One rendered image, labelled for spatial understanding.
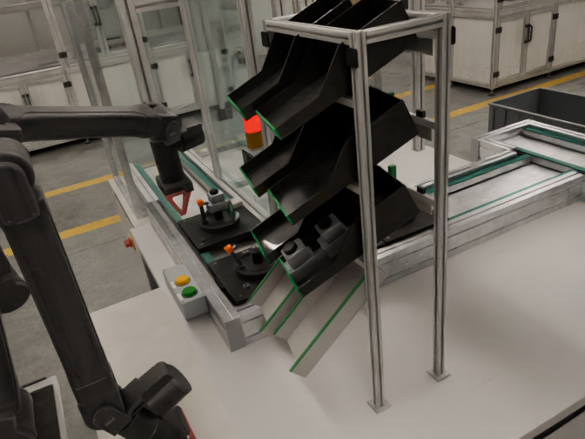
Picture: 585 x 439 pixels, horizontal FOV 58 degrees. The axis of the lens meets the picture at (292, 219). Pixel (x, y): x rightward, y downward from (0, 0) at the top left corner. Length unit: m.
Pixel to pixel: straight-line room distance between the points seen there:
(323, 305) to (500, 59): 5.48
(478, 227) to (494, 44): 4.68
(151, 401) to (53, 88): 5.79
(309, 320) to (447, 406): 0.35
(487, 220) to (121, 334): 1.18
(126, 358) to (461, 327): 0.89
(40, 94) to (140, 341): 5.17
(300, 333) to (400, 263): 0.50
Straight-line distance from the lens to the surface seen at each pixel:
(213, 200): 1.76
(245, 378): 1.36
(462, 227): 1.71
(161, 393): 0.89
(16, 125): 0.99
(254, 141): 1.58
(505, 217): 1.84
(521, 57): 6.69
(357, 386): 1.30
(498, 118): 3.24
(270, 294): 1.33
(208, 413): 1.31
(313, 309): 1.20
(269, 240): 1.20
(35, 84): 6.50
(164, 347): 1.52
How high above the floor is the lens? 1.79
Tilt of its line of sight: 28 degrees down
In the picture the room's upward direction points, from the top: 8 degrees counter-clockwise
